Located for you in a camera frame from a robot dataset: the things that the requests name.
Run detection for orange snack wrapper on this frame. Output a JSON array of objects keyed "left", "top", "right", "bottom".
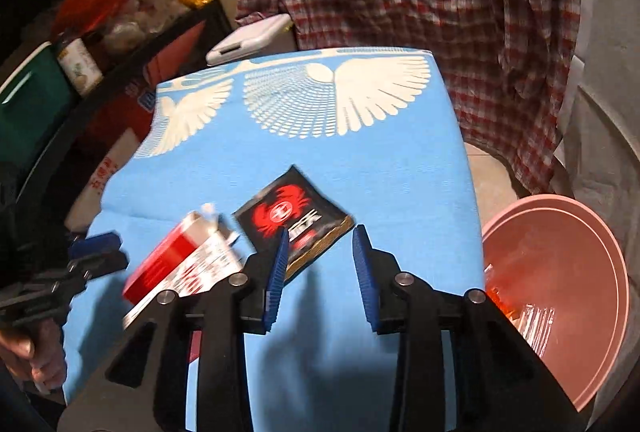
[{"left": 484, "top": 264, "right": 523, "bottom": 327}]

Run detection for pink plastic trash bin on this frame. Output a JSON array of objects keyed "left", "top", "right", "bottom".
[{"left": 483, "top": 195, "right": 630, "bottom": 409}]

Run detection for person's left hand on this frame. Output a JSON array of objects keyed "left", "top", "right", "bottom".
[{"left": 1, "top": 319, "right": 67, "bottom": 391}]

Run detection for white bag with red print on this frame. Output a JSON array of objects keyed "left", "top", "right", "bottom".
[{"left": 64, "top": 129, "right": 141, "bottom": 233}]

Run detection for black red sauce packet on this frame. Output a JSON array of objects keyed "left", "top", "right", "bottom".
[{"left": 233, "top": 166, "right": 355, "bottom": 280}]

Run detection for blue tablecloth with white wings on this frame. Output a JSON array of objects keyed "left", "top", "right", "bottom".
[{"left": 91, "top": 48, "right": 484, "bottom": 431}]

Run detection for red cardboard box under shelf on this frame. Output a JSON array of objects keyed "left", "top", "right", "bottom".
[{"left": 81, "top": 21, "right": 206, "bottom": 150}]

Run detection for teal storage box white lid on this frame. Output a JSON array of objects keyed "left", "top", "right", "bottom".
[{"left": 0, "top": 42, "right": 72, "bottom": 167}]

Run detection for labelled glass jar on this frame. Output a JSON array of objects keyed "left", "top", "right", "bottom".
[{"left": 56, "top": 37, "right": 103, "bottom": 97}]

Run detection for red plastic bag on shelf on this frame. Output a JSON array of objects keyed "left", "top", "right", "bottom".
[{"left": 51, "top": 0, "right": 127, "bottom": 40}]

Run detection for white lidded plastic bin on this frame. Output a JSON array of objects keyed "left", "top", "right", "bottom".
[{"left": 206, "top": 14, "right": 297, "bottom": 66}]

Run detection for clear plastic bags on shelf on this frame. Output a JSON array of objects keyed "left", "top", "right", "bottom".
[{"left": 102, "top": 0, "right": 191, "bottom": 56}]

